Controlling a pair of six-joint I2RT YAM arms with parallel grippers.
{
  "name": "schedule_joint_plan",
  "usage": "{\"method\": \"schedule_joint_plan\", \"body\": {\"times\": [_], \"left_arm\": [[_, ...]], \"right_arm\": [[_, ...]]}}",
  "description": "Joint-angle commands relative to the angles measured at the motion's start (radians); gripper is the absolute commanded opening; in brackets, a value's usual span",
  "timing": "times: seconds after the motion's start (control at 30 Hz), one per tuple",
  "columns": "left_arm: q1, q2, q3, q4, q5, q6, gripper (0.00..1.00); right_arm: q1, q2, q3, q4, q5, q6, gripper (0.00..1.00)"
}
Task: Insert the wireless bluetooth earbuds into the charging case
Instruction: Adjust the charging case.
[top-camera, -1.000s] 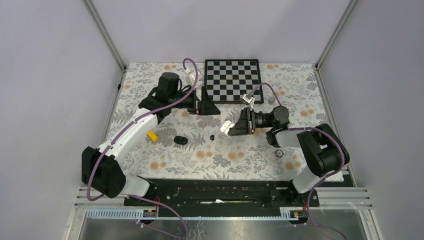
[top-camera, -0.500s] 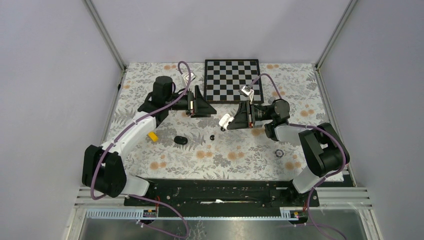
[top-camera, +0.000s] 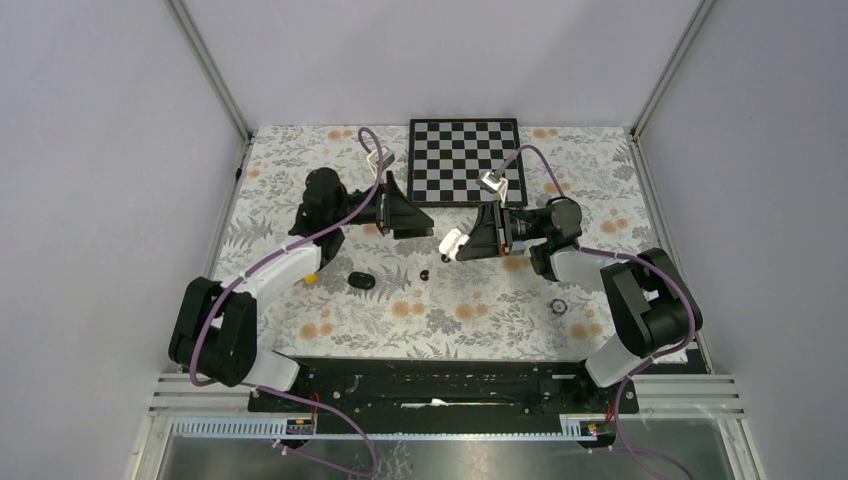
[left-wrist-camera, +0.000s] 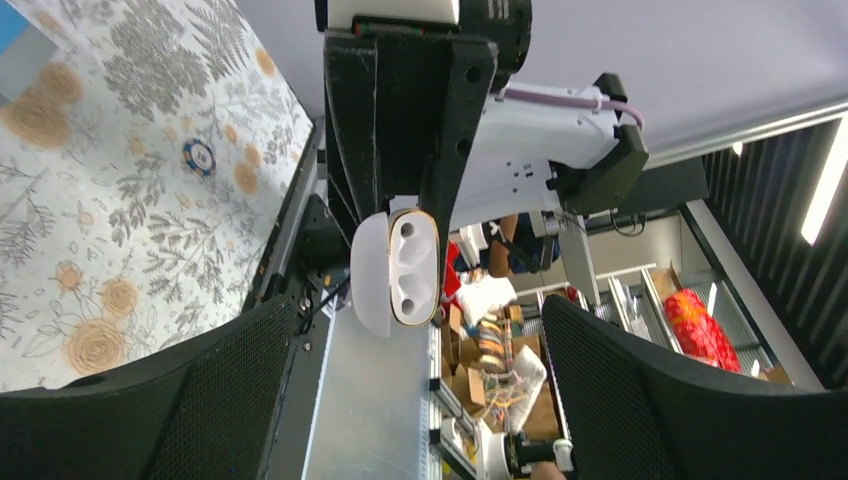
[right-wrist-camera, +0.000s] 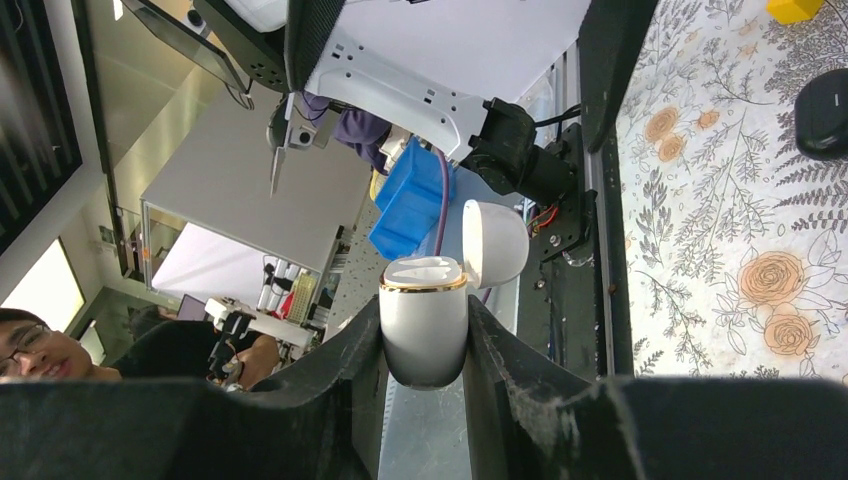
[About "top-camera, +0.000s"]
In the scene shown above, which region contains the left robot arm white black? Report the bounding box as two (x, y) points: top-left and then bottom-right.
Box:
(168, 168), (434, 411)

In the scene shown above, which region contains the floral patterned table mat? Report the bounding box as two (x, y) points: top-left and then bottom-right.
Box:
(213, 126), (657, 361)

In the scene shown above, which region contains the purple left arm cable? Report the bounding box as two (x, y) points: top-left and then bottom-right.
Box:
(188, 127), (389, 478)

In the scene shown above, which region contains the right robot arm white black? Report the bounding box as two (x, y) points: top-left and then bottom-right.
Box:
(439, 196), (703, 412)

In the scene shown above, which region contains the white earbud charging case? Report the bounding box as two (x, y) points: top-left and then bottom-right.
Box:
(438, 229), (470, 262)

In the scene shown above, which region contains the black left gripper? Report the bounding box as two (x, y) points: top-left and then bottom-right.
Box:
(331, 172), (435, 240)

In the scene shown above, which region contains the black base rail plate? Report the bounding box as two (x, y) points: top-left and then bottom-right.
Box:
(248, 356), (641, 436)

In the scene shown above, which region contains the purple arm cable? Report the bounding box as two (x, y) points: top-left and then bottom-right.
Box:
(188, 127), (389, 478)
(496, 144), (700, 480)

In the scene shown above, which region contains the black white checkerboard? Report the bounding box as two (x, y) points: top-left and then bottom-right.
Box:
(407, 118), (520, 207)

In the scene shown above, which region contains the black oval earbud case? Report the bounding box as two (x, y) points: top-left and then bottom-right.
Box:
(347, 271), (376, 291)

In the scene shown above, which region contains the slotted grey cable duct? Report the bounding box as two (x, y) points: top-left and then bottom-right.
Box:
(170, 415), (614, 443)

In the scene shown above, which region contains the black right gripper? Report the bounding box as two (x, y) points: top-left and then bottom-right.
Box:
(452, 201), (548, 263)

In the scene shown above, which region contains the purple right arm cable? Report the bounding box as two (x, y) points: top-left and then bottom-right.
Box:
(496, 144), (700, 480)

